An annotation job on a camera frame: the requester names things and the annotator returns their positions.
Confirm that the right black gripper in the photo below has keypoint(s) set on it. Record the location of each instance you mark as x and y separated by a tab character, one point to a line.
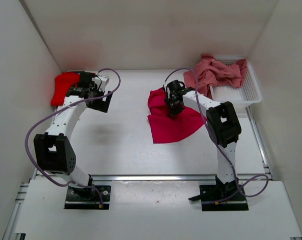
175	107

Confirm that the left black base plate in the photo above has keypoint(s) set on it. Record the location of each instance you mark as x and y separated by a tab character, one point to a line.
89	199

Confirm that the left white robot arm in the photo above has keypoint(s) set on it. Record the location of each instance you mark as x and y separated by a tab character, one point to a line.
54	153

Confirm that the magenta t shirt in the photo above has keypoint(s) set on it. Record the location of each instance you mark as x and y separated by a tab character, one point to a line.
166	128

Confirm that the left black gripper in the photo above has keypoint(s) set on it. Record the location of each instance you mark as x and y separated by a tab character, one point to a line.
101	105

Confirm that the light pink t shirt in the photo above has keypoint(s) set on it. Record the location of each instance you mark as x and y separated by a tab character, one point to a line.
210	72

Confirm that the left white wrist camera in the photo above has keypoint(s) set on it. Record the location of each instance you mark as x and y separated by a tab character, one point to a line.
101	82

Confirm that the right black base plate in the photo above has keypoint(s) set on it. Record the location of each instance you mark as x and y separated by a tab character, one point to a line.
212	199

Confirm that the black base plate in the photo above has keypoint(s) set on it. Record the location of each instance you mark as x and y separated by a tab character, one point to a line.
89	199
212	199

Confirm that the white plastic basket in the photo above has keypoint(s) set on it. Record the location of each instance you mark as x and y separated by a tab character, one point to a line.
247	94

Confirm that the red t shirt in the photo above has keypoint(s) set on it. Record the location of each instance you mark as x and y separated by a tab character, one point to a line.
62	84

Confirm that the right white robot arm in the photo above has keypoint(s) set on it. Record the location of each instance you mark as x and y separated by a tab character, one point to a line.
222	125

